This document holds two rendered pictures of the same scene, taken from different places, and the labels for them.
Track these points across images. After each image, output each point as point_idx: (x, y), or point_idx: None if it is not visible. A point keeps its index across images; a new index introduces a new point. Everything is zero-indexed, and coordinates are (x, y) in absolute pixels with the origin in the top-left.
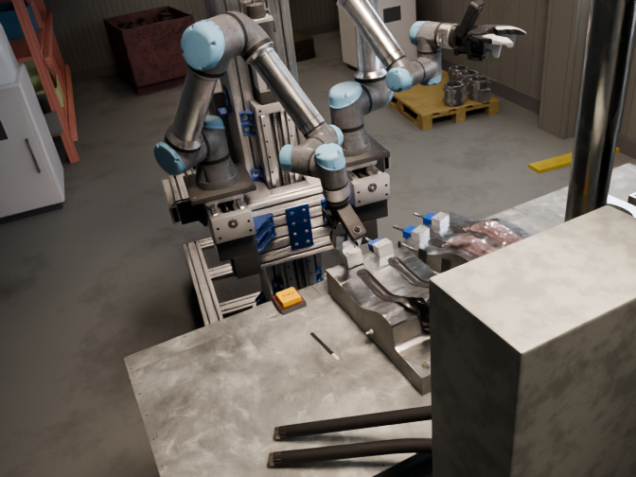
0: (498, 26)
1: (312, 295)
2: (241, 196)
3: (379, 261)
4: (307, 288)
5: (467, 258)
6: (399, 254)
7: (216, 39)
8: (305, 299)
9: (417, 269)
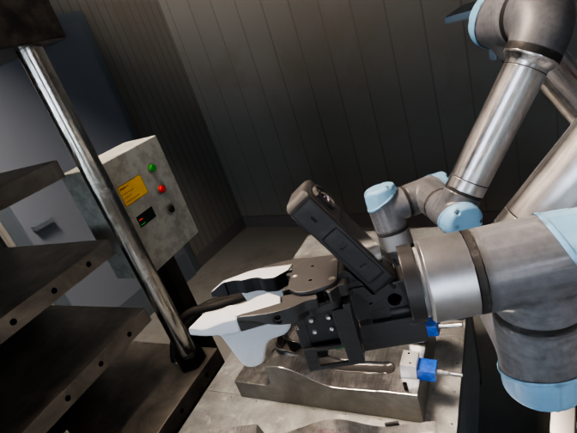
0: (276, 304)
1: (444, 329)
2: None
3: (397, 356)
4: (462, 330)
5: (316, 423)
6: (391, 380)
7: (470, 16)
8: (444, 322)
9: (355, 378)
